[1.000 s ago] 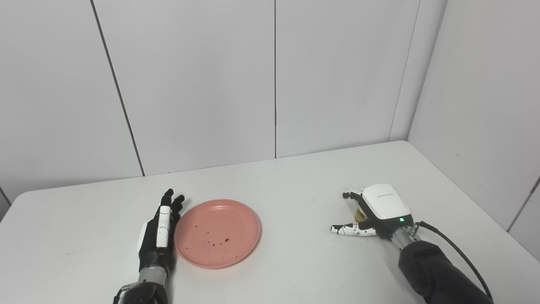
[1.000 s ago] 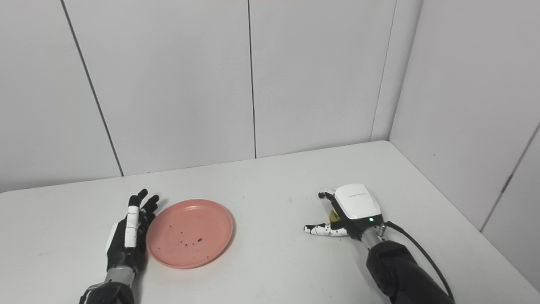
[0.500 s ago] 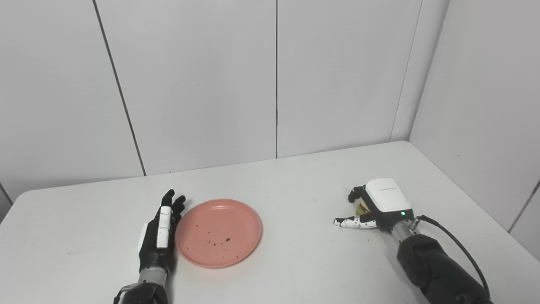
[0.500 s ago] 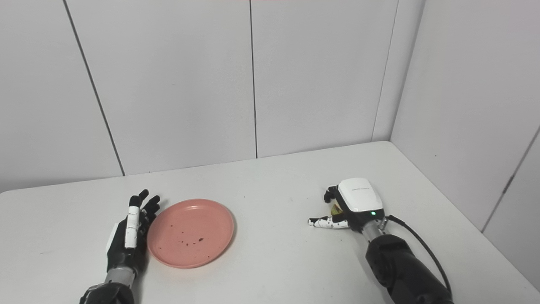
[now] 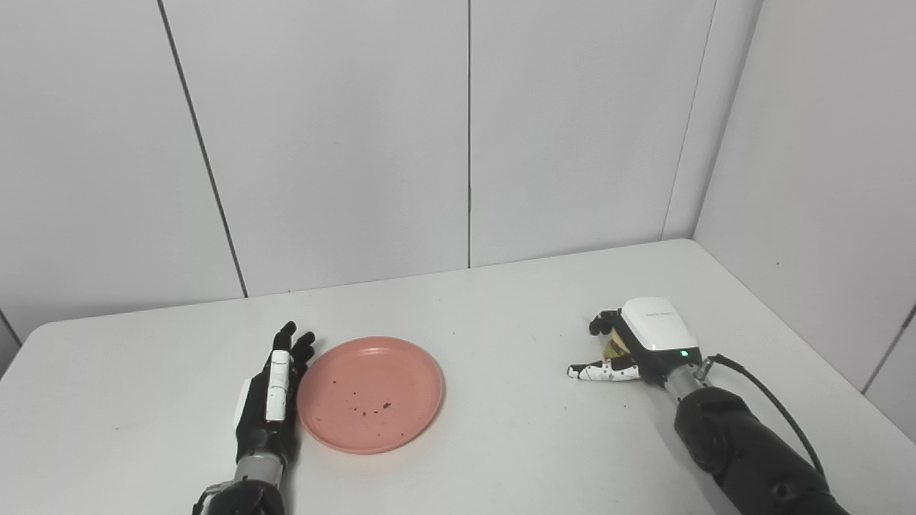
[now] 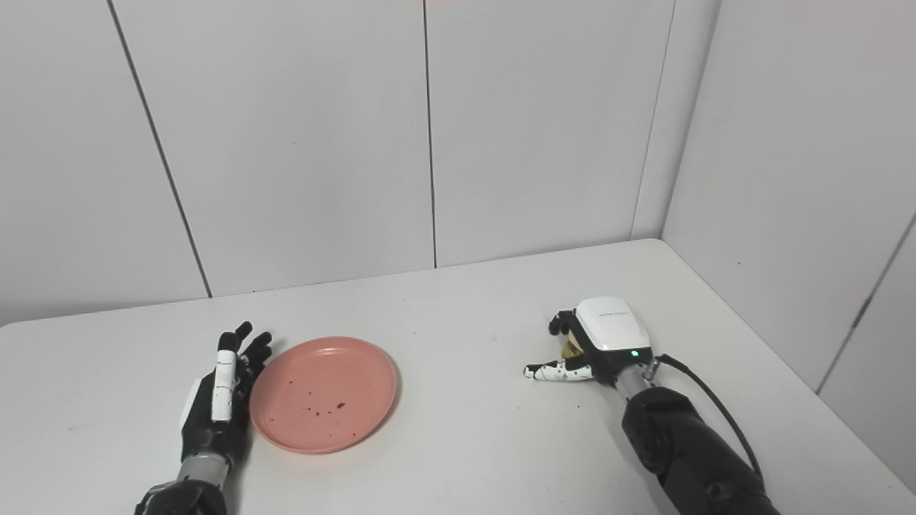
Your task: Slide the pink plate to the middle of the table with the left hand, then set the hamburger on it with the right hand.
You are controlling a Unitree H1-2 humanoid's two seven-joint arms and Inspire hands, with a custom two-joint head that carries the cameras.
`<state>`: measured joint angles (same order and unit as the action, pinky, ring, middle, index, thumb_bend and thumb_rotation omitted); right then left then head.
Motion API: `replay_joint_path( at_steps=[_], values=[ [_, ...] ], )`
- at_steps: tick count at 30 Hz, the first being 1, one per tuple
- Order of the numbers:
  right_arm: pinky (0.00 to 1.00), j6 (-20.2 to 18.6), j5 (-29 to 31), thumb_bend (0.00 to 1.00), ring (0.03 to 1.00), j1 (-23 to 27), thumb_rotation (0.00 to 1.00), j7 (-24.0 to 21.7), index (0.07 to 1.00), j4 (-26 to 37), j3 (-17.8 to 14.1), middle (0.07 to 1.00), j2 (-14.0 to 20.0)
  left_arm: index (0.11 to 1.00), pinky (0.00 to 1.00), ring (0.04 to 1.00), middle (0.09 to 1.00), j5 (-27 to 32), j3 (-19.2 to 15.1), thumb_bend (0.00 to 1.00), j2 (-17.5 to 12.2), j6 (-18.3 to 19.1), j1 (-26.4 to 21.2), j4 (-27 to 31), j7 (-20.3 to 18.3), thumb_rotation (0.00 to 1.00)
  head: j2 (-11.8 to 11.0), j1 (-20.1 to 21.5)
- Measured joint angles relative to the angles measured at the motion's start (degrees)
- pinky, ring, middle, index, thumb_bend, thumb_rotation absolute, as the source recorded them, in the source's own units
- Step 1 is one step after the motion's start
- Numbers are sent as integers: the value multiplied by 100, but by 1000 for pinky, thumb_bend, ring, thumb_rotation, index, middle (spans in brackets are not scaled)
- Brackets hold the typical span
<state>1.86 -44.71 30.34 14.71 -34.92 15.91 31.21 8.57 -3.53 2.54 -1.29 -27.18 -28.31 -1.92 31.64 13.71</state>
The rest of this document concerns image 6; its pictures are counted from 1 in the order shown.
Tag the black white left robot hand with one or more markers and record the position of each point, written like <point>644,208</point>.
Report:
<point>211,429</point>

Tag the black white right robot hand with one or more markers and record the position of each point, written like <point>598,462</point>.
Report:
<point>608,325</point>

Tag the toy hamburger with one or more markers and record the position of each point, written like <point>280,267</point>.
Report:
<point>572,349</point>

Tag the pink round plate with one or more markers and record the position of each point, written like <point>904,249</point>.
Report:
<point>322,393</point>

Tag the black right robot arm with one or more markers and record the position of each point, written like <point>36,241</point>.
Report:
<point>687,450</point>

